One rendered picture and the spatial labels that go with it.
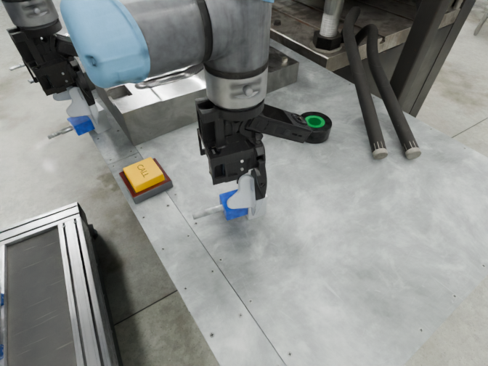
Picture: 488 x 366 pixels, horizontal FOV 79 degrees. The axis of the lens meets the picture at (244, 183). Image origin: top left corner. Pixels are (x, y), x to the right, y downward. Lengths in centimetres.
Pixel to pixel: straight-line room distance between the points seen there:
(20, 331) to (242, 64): 115
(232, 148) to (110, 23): 21
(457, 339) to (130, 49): 147
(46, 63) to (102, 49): 45
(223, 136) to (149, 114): 33
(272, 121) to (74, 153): 182
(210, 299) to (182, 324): 85
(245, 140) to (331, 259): 25
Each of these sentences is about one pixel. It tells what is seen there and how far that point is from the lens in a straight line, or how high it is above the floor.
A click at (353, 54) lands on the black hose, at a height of 90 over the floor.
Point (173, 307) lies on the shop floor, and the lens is 136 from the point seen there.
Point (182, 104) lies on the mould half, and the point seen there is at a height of 86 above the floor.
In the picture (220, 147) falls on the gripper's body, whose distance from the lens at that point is 41.
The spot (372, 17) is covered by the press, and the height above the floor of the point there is 78.
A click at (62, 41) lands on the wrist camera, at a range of 71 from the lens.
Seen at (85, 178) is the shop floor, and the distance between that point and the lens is 194.
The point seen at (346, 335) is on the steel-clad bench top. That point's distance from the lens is 49.
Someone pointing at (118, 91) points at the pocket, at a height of 88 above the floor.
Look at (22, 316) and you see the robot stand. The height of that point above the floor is 21.
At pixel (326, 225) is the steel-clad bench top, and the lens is 57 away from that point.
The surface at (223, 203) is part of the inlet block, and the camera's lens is 53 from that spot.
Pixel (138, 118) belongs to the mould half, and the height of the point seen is 87.
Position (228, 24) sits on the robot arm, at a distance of 31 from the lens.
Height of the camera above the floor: 125
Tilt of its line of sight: 48 degrees down
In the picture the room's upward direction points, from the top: straight up
